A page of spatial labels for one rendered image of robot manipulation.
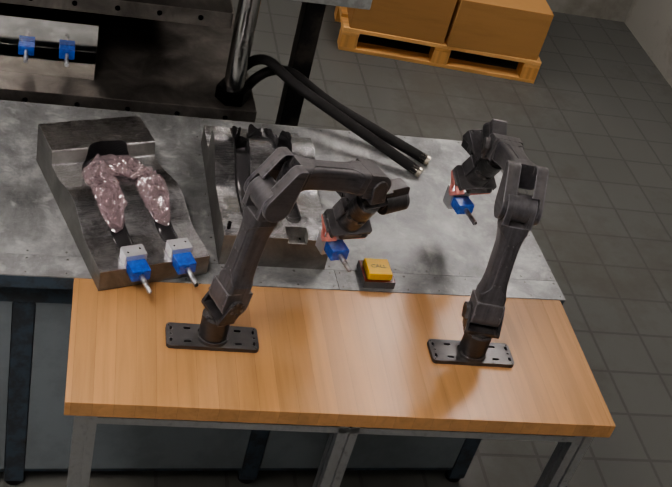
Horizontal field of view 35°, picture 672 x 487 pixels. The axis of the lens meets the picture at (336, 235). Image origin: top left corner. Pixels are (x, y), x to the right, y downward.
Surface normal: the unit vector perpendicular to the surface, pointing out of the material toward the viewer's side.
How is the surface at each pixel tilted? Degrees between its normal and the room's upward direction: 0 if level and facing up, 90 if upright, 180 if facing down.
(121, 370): 0
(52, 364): 90
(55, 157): 80
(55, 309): 90
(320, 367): 0
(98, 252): 0
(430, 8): 90
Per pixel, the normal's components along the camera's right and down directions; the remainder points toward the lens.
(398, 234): 0.22, -0.77
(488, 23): 0.09, 0.63
